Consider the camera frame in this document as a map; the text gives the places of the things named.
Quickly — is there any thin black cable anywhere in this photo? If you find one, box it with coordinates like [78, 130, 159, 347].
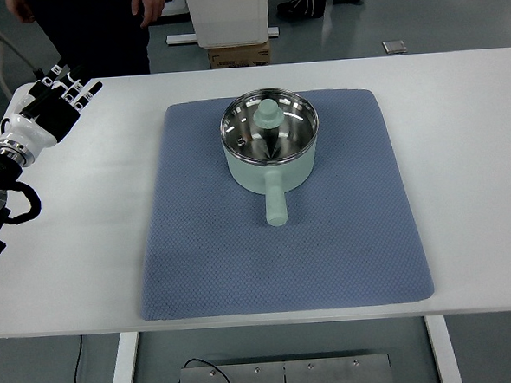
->
[70, 335, 87, 383]

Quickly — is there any blue textured mat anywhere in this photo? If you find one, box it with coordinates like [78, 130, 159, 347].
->
[126, 83, 436, 323]

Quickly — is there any grey floor plate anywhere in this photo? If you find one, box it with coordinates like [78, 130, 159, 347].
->
[382, 39, 407, 56]

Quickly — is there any white base bar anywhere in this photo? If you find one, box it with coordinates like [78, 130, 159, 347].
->
[166, 24, 281, 47]

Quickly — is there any glass lid with green knob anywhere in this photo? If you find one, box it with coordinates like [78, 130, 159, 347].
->
[217, 85, 323, 166]

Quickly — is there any brown cardboard box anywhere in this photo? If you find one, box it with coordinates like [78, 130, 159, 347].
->
[207, 41, 273, 70]

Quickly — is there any person's right hand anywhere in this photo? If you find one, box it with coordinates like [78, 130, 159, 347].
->
[4, 0, 35, 25]

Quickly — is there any white table leg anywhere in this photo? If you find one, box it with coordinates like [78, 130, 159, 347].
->
[104, 331, 143, 383]
[424, 313, 465, 383]

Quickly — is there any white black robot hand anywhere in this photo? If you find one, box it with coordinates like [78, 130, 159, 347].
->
[0, 57, 108, 157]

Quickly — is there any green pot with handle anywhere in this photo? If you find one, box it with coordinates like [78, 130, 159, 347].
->
[220, 120, 326, 232]

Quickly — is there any grey metal plate with screws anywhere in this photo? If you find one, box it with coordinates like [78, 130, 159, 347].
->
[178, 352, 395, 383]

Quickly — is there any person's left hand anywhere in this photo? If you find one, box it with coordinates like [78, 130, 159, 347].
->
[133, 0, 169, 29]

